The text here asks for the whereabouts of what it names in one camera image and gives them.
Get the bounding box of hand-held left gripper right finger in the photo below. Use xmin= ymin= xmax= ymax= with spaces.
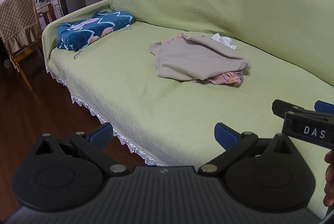
xmin=198 ymin=122 xmax=298 ymax=177

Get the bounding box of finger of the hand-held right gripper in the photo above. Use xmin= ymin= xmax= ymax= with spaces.
xmin=272 ymin=99 xmax=334 ymax=120
xmin=314 ymin=100 xmax=334 ymax=115

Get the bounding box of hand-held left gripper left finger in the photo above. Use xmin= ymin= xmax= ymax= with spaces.
xmin=31 ymin=122 xmax=130 ymax=177

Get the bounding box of beige garment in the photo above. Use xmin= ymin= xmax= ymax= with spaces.
xmin=149 ymin=35 xmax=252 ymax=81

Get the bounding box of person's right hand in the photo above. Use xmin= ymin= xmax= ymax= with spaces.
xmin=324 ymin=150 xmax=334 ymax=207

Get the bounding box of green covered sofa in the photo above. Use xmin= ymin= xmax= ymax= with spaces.
xmin=42 ymin=0 xmax=334 ymax=216

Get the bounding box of pink floral garment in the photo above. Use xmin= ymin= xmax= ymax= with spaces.
xmin=164 ymin=33 xmax=245 ymax=89

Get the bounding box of white cloth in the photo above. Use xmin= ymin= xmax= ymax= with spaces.
xmin=210 ymin=33 xmax=238 ymax=51

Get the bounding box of blue patterned blanket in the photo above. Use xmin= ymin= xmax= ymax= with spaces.
xmin=56 ymin=10 xmax=135 ymax=52

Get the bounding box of wooden side table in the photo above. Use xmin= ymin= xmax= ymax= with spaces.
xmin=36 ymin=1 xmax=64 ymax=31

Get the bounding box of chair with quilted brown cover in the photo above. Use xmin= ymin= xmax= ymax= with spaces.
xmin=0 ymin=0 xmax=44 ymax=92

